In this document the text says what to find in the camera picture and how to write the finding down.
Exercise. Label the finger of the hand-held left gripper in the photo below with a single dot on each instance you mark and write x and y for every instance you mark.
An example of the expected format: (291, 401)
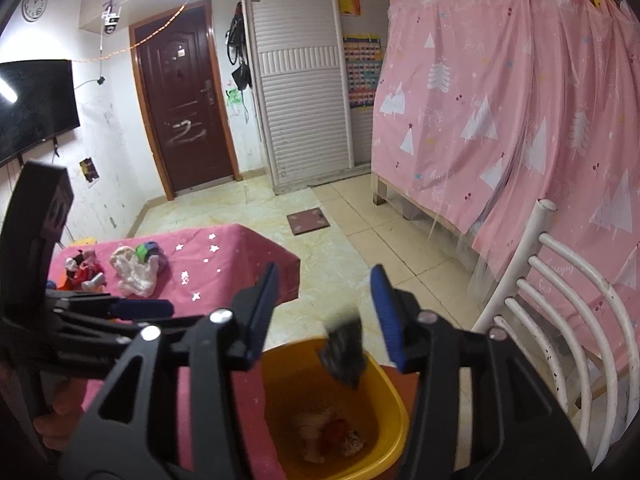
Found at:
(90, 340)
(145, 309)

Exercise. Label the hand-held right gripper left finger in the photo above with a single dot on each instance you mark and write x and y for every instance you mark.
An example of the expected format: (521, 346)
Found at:
(262, 302)

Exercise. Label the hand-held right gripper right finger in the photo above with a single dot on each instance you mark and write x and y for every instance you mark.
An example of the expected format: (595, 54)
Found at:
(385, 310)

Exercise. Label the white plastic bag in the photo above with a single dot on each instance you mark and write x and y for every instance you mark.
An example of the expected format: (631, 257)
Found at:
(132, 275)

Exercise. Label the green purple packet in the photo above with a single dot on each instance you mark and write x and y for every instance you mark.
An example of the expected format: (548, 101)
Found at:
(149, 251)

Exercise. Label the dark wrapper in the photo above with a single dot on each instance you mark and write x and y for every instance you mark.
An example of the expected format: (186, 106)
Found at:
(342, 350)

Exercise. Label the red white wrapper bundle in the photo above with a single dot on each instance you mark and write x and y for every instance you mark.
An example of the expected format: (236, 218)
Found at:
(82, 270)

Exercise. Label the yellow plastic bin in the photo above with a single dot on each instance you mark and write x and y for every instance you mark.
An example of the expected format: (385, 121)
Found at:
(290, 385)

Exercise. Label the person's left hand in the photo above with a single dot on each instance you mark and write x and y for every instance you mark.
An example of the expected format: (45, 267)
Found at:
(65, 410)

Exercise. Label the pink star tablecloth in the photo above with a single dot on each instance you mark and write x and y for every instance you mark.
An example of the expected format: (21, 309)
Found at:
(220, 265)

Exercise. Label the red stool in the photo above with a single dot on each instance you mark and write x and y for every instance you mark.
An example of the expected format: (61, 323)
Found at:
(400, 385)

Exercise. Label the red crumpled wrapper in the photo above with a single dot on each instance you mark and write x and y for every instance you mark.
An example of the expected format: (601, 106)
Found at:
(342, 435)

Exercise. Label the white metal chair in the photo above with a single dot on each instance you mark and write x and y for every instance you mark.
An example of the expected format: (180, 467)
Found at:
(560, 270)

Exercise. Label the dark red door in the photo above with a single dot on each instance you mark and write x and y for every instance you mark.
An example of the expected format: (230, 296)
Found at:
(185, 105)

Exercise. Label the white sliding wardrobe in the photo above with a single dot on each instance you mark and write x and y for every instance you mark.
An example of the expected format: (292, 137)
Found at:
(300, 85)

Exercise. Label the colourful grid chart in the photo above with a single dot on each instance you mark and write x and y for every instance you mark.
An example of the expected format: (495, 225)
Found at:
(362, 72)

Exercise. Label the pink tree print curtain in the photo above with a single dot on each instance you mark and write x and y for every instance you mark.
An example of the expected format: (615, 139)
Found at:
(475, 85)

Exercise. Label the black hanging bags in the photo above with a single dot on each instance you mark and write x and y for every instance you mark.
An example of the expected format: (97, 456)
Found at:
(240, 45)

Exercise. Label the yellow red poster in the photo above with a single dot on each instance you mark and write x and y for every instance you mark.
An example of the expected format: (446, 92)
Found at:
(349, 5)

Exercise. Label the dark wall sticker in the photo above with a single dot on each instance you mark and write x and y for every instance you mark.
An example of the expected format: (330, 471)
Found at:
(89, 170)

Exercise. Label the black wall television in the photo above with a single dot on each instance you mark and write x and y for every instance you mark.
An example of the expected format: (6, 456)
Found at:
(35, 107)

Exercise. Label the white security camera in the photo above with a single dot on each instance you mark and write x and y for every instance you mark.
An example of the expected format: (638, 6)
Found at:
(111, 20)

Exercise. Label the round wall clock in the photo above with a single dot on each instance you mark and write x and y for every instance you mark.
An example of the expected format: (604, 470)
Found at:
(34, 4)

